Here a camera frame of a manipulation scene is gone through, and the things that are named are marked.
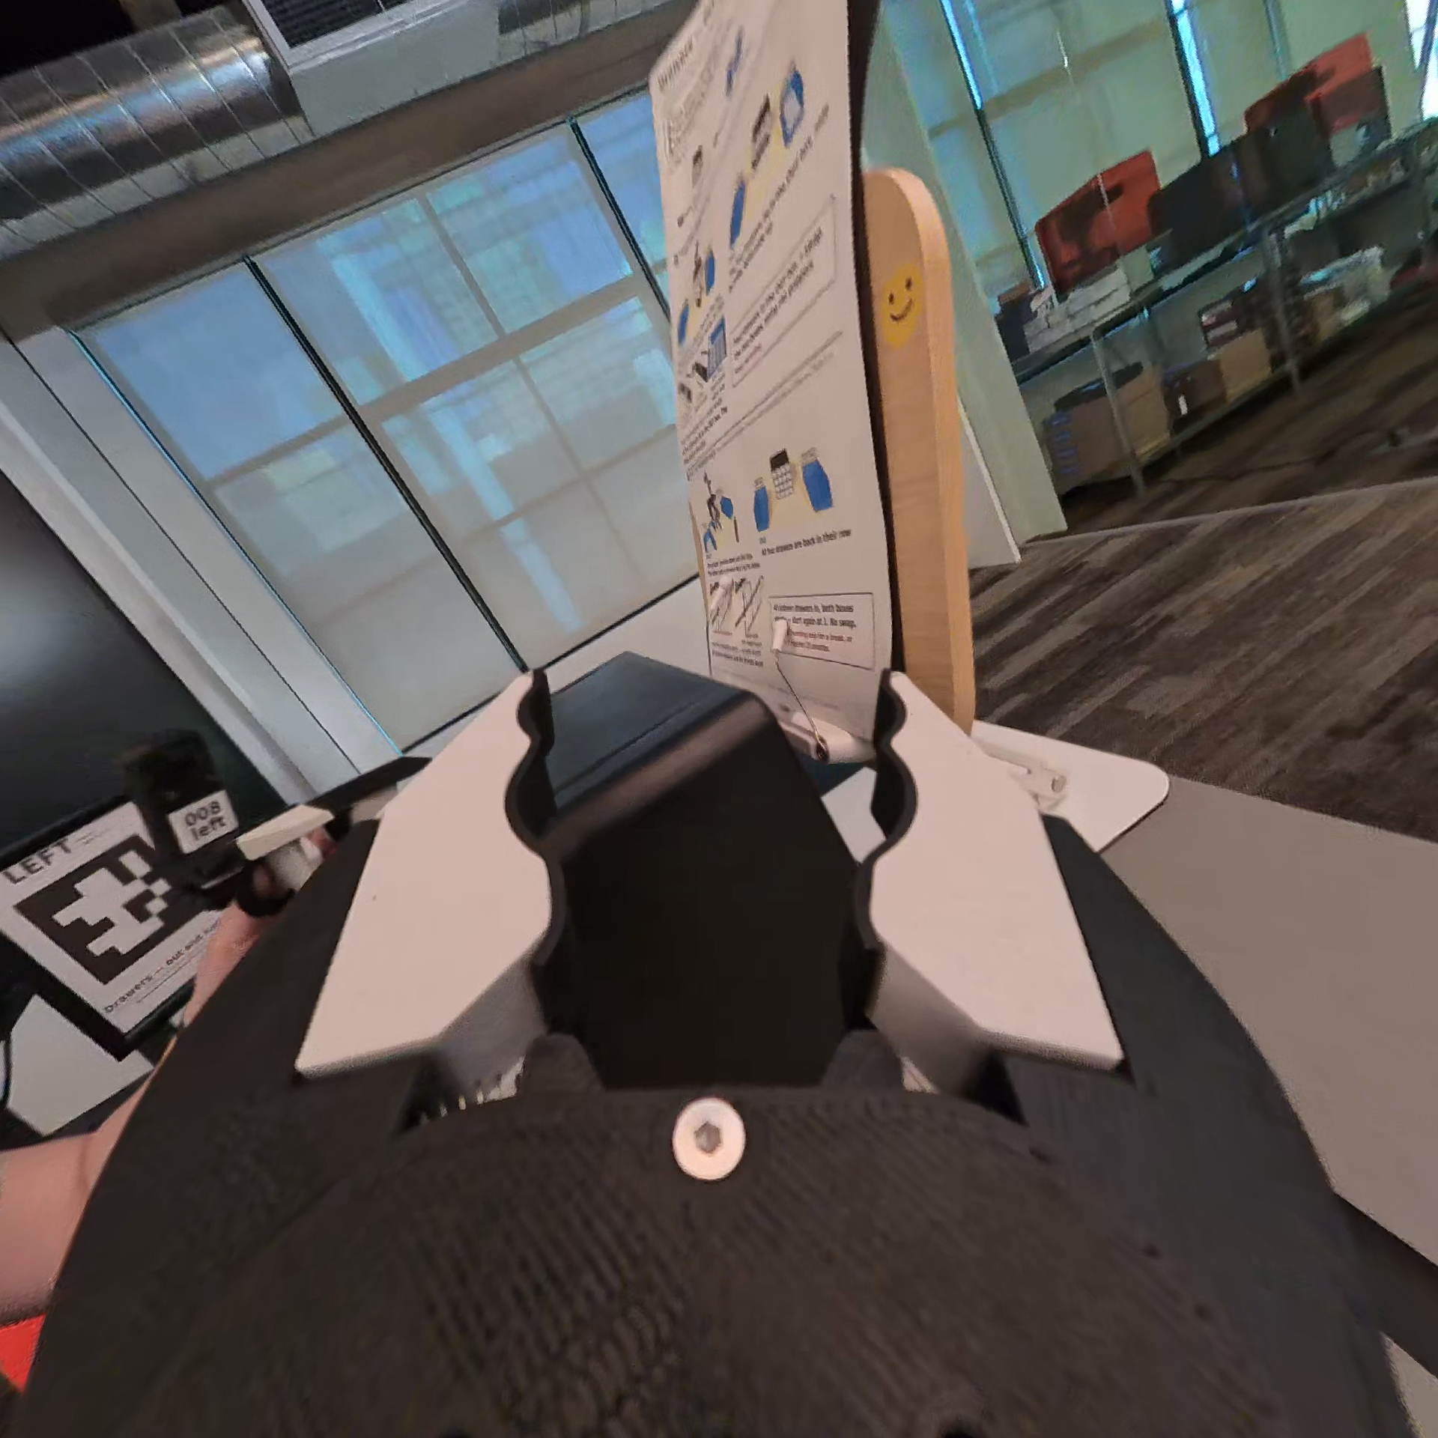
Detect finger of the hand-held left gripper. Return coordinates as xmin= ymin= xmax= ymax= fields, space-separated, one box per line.
xmin=234 ymin=784 xmax=403 ymax=863

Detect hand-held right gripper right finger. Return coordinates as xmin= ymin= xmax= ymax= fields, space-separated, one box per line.
xmin=856 ymin=668 xmax=1126 ymax=1099

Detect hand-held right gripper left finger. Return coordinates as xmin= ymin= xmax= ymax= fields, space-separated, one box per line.
xmin=292 ymin=668 xmax=562 ymax=1113

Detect black drawer cabinet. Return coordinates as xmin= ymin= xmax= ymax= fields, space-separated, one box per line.
xmin=536 ymin=649 xmax=889 ymax=1090

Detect person's left forearm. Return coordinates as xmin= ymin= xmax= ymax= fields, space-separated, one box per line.
xmin=0 ymin=1131 xmax=126 ymax=1326

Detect person's left hand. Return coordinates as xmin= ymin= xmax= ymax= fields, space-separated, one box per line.
xmin=179 ymin=899 xmax=268 ymax=1017

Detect framed marker tag sign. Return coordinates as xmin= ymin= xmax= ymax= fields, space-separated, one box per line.
xmin=0 ymin=825 xmax=242 ymax=1063

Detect frosted window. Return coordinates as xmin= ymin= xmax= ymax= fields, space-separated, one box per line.
xmin=71 ymin=90 xmax=702 ymax=748

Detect storage rack with boxes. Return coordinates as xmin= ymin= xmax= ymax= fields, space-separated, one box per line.
xmin=993 ymin=112 xmax=1438 ymax=501

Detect yellow smiley sticker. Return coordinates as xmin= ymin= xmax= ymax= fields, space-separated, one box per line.
xmin=873 ymin=259 xmax=925 ymax=350

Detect red black machine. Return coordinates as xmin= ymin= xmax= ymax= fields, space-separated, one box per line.
xmin=1241 ymin=30 xmax=1395 ymax=186
xmin=1032 ymin=150 xmax=1164 ymax=295

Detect white vent grille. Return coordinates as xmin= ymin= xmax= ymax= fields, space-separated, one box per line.
xmin=241 ymin=0 xmax=501 ymax=80

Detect dark wall screen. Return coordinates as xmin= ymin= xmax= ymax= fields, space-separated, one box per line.
xmin=0 ymin=471 xmax=287 ymax=854

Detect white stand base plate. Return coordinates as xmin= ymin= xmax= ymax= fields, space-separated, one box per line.
xmin=786 ymin=718 xmax=1173 ymax=858

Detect white plug with cable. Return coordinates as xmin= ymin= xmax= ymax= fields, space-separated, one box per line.
xmin=769 ymin=615 xmax=860 ymax=766

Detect silver round air duct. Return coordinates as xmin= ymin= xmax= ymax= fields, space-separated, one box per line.
xmin=0 ymin=0 xmax=309 ymax=220

